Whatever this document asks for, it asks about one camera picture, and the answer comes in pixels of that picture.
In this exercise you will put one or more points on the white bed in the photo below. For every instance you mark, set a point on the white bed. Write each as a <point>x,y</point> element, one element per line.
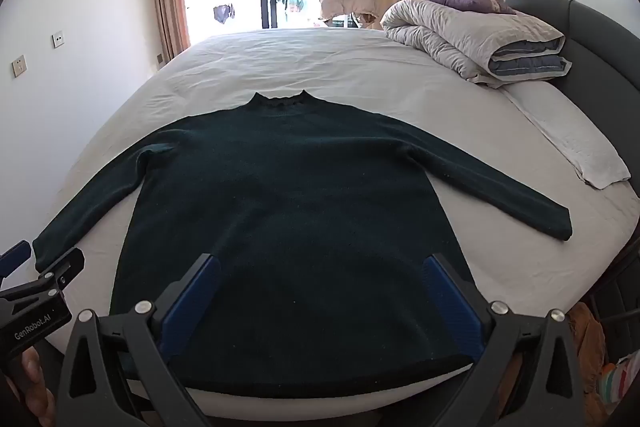
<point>350,67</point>

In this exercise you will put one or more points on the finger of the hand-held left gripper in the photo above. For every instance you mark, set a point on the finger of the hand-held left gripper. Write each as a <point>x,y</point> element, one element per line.
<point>15,257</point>
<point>65,264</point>

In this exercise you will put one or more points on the grey padded headboard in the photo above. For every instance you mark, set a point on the grey padded headboard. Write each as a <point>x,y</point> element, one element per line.
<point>600,37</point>

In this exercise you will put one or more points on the person's left hand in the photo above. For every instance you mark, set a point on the person's left hand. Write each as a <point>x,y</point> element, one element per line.
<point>37,387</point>

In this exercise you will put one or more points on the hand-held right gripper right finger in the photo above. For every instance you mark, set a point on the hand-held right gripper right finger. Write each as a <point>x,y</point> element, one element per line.
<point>452,307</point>

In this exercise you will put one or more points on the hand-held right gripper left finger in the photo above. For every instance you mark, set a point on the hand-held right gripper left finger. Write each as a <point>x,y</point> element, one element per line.
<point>192,307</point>

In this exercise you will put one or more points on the brown cloth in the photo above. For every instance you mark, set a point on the brown cloth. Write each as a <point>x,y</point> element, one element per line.
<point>587,332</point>

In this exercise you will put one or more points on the dark green sweater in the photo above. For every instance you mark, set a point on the dark green sweater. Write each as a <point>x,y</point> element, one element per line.
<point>300,207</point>

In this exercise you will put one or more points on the black chair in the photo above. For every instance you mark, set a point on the black chair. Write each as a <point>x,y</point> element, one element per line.
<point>625,287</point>

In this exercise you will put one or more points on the striped bag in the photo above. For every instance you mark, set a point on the striped bag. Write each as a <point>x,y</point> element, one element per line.
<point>615,382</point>

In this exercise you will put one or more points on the purple pillow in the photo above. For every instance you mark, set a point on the purple pillow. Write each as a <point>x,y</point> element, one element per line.
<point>460,0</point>

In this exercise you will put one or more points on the flat white pillow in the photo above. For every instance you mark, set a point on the flat white pillow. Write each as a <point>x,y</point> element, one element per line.
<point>570,132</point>

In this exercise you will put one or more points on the folded grey duvet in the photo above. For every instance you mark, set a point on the folded grey duvet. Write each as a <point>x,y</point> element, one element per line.
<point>450,32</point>

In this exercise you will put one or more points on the white wall socket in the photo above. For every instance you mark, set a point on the white wall socket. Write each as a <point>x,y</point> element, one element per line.
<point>19,67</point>
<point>59,39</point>

